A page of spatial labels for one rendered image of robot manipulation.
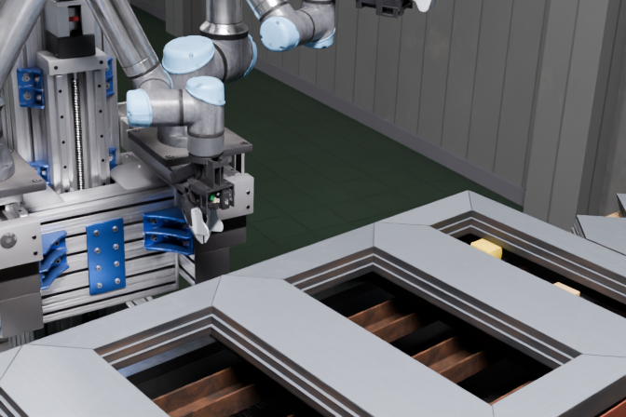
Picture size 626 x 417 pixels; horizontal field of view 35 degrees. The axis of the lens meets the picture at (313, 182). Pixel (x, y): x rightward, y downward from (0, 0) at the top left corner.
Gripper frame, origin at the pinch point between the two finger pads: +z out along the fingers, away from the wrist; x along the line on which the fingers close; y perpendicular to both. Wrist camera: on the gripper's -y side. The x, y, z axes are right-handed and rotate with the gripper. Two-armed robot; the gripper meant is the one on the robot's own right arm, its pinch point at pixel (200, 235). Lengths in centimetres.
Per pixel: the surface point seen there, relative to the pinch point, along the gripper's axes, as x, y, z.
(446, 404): 3, 69, 5
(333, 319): 5.8, 36.3, 5.5
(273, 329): -5.6, 32.0, 5.5
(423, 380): 5, 61, 5
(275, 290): 4.0, 20.6, 5.5
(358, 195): 193, -150, 93
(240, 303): -4.8, 20.6, 5.5
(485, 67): 254, -130, 35
